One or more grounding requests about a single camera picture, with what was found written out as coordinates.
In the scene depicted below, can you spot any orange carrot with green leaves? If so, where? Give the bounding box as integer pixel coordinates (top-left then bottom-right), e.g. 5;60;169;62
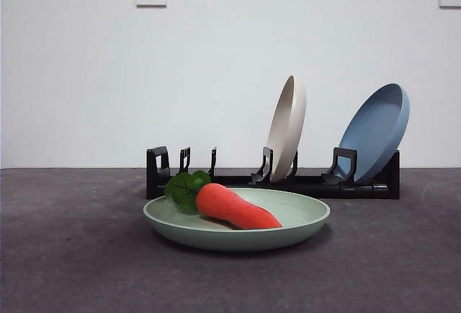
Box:
164;170;284;230

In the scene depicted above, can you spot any green plate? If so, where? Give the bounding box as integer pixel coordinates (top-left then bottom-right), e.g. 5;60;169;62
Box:
143;187;331;253

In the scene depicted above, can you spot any cream plate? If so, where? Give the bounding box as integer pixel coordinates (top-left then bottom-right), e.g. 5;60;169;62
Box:
267;74;308;183

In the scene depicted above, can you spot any black plate rack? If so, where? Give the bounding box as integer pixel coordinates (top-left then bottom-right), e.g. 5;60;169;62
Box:
146;146;400;201

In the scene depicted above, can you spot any blue plate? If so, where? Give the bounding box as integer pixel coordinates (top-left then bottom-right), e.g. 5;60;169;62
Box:
338;83;411;186

